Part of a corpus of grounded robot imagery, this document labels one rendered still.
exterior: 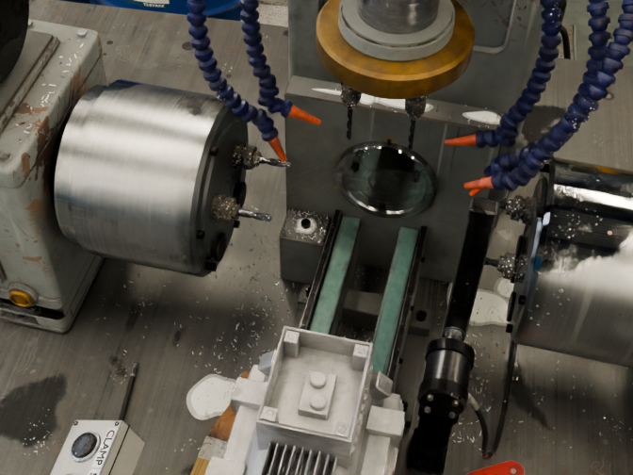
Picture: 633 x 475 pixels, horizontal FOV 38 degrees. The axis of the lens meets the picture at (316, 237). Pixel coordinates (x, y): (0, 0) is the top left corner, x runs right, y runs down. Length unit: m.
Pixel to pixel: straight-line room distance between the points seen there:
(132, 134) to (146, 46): 0.71
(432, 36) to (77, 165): 0.48
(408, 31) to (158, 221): 0.40
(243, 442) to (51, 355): 0.49
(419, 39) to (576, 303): 0.37
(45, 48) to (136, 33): 0.62
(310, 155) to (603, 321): 0.47
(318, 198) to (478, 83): 0.29
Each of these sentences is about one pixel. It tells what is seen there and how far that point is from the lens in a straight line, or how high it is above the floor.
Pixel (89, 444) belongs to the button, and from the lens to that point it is 1.04.
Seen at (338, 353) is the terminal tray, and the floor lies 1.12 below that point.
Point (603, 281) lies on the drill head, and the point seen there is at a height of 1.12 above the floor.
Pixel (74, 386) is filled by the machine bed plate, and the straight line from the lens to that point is 1.41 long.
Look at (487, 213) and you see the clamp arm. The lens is 0.99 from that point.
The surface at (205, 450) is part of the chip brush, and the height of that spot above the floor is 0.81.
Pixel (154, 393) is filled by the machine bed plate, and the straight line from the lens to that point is 1.38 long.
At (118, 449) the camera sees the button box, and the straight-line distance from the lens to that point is 1.04.
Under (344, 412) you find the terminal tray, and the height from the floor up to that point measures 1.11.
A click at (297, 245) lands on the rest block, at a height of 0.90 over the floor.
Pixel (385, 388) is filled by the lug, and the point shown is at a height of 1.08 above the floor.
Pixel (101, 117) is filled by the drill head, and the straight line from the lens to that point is 1.22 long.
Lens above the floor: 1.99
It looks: 51 degrees down
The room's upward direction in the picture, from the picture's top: 1 degrees clockwise
